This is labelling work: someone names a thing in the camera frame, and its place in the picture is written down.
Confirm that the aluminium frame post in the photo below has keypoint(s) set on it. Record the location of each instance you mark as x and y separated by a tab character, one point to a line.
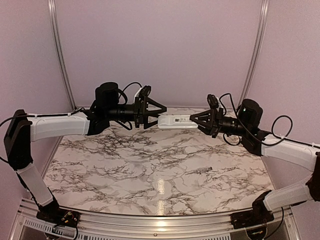
258	42
59	51

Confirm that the front aluminium rail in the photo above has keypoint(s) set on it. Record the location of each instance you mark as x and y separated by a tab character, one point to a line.
228	225

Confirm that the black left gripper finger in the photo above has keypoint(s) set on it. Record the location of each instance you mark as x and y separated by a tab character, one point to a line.
152	108
150	121

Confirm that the right aluminium frame post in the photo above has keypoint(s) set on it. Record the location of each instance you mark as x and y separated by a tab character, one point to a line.
258	42

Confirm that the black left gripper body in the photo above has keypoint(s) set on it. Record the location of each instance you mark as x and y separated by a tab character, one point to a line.
128	114

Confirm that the white remote control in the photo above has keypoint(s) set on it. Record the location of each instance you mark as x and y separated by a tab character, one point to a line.
166	122

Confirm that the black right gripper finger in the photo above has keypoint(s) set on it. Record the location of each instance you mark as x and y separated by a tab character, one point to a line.
208	127
206	115

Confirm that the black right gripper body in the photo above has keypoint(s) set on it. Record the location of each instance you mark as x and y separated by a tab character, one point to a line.
226	126

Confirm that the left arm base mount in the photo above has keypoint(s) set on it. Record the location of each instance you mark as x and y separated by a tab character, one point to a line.
60	217

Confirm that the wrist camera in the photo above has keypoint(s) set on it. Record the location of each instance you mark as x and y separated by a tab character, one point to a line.
213	102
143	92

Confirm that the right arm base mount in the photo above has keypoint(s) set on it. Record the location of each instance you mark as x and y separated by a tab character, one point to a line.
252	218

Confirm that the left aluminium frame post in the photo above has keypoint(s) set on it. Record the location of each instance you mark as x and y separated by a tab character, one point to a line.
59	51

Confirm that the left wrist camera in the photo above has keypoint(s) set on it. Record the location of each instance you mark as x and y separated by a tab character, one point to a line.
143	92

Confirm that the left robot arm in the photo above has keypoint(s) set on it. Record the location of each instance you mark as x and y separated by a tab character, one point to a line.
110	104

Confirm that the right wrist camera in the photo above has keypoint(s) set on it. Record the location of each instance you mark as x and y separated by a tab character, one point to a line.
213	102

